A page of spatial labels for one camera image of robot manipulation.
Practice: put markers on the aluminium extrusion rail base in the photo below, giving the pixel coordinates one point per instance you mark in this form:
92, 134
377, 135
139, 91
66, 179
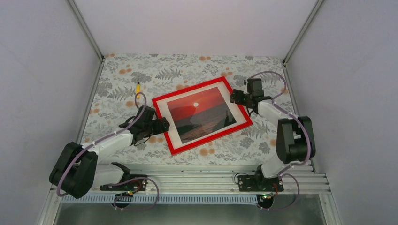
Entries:
221, 179

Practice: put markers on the floral patterned table mat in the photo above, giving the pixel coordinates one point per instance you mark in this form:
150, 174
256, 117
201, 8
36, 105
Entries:
159, 74

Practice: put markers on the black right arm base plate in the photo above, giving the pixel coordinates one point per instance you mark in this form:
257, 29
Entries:
250, 183

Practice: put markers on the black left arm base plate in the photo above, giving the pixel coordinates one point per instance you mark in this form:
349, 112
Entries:
135, 182

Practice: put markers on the sunset photo print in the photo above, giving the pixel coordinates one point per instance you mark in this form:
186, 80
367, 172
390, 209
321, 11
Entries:
200, 114

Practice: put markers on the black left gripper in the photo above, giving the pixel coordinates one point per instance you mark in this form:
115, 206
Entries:
165, 127

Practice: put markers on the left aluminium corner post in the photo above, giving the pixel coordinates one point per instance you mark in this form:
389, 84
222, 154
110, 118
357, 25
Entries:
81, 21

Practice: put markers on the right aluminium corner post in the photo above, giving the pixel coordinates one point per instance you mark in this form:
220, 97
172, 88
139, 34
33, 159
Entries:
311, 16

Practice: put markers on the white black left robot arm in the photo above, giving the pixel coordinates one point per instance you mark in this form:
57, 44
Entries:
79, 169

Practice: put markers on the aluminium corner post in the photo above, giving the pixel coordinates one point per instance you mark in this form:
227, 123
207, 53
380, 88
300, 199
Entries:
81, 21
311, 16

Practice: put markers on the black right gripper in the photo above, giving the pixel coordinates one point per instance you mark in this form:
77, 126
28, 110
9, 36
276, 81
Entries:
238, 99

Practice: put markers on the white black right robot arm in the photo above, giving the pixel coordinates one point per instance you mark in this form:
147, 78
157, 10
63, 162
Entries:
294, 138

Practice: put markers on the grey slotted cable duct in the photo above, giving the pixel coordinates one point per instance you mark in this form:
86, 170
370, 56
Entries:
165, 199

